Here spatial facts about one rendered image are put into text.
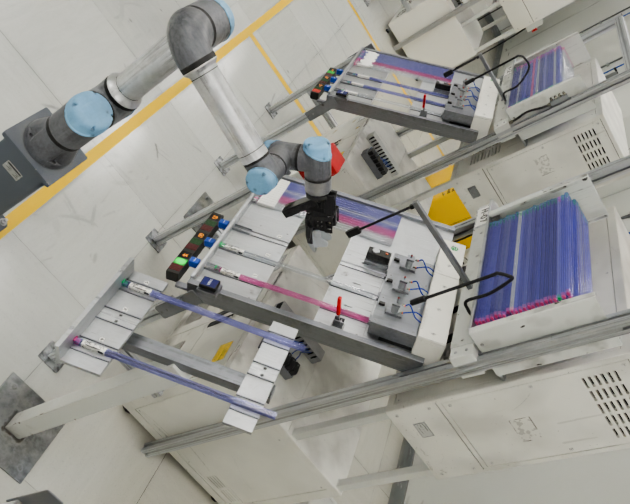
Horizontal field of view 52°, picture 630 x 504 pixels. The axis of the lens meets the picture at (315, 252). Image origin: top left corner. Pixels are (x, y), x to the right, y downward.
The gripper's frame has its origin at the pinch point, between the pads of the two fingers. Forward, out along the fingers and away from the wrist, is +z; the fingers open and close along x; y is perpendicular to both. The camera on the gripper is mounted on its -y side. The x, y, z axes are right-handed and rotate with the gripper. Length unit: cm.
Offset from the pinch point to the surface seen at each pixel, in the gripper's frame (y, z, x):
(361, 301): 16.3, 14.2, -3.8
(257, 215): -26.4, 6.2, 21.1
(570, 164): 80, 25, 124
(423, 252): 29.7, 16.9, 30.0
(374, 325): 23.3, 10.6, -17.1
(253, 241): -22.4, 6.9, 7.3
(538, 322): 65, -6, -22
